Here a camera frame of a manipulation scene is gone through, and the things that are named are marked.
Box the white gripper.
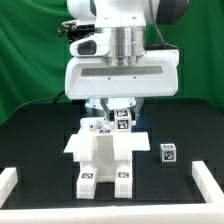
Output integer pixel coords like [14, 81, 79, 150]
[65, 50, 179, 121]

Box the white chair back part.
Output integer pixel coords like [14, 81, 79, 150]
[79, 117, 136, 134]

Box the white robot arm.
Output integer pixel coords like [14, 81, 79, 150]
[65, 0, 189, 120]

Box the white sheet with tags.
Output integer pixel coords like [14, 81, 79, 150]
[64, 132, 150, 154]

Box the green backdrop curtain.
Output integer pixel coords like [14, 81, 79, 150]
[0, 0, 224, 124]

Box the white block far left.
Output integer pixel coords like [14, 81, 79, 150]
[0, 167, 18, 208]

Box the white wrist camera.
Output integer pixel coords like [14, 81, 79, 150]
[70, 35, 110, 58]

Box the black cable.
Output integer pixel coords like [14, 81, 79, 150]
[13, 89, 68, 113]

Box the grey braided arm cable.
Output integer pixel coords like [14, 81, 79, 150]
[146, 0, 181, 51]

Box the white frame border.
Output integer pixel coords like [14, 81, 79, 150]
[0, 161, 224, 224]

